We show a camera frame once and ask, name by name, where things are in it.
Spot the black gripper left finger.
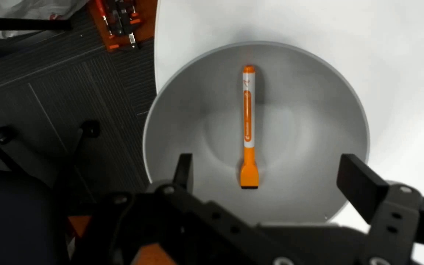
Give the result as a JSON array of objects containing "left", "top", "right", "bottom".
[{"left": 173, "top": 152, "right": 195, "bottom": 194}]

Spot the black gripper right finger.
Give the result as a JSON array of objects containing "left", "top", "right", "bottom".
[{"left": 336, "top": 153, "right": 394, "bottom": 225}]

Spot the small dark object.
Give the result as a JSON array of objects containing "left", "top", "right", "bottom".
[{"left": 238, "top": 63, "right": 263, "bottom": 191}]

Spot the grey bowl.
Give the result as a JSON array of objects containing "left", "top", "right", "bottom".
[{"left": 142, "top": 40, "right": 372, "bottom": 228}]

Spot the black office chair with castors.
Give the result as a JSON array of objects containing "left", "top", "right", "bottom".
[{"left": 0, "top": 118, "right": 104, "bottom": 265}]

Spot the white plastic bag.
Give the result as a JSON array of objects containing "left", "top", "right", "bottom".
[{"left": 0, "top": 0, "right": 92, "bottom": 41}]

